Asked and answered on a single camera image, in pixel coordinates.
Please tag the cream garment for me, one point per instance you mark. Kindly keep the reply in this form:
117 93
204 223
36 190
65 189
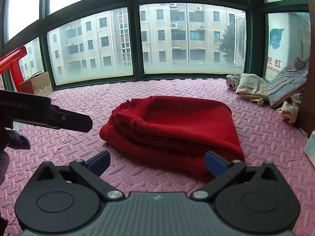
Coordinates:
289 110

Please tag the person's left hand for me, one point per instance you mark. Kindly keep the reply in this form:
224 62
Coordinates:
17 140

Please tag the grey patterned garment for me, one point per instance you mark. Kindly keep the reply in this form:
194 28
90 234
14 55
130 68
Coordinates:
232 81

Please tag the white louvred shutter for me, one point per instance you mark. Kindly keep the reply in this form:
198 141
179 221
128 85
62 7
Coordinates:
240 41

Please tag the pink foam floor mat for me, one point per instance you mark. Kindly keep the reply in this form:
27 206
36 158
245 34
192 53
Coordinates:
258 140

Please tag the green window frame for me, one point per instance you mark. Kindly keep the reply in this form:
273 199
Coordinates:
135 41

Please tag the white tissue pack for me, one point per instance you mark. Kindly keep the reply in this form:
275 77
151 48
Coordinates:
311 147

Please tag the red plastic stool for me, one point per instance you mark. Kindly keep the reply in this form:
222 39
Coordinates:
12 61

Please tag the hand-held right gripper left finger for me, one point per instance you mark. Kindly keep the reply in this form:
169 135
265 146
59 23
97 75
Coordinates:
99 163

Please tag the beige apartment building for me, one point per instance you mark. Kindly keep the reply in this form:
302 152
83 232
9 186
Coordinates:
167 41

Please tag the green tree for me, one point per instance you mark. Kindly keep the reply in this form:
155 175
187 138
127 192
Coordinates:
227 44

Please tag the brown cardboard box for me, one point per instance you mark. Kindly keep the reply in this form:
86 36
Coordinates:
39 83

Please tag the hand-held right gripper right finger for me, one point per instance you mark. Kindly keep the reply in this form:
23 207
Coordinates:
215 163

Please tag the blue striped shirt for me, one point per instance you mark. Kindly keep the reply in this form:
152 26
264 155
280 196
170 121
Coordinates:
285 83

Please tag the white printed appliance box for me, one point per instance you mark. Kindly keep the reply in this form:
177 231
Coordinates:
290 34

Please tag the yellow striped garment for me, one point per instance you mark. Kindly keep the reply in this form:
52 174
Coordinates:
251 86

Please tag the red sweater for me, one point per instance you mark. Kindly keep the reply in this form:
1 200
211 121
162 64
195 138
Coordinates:
177 127

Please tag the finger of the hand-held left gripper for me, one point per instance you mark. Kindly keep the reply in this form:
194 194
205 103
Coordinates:
73 123

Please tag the dark wooden cabinet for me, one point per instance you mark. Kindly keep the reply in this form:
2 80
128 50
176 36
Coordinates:
308 103

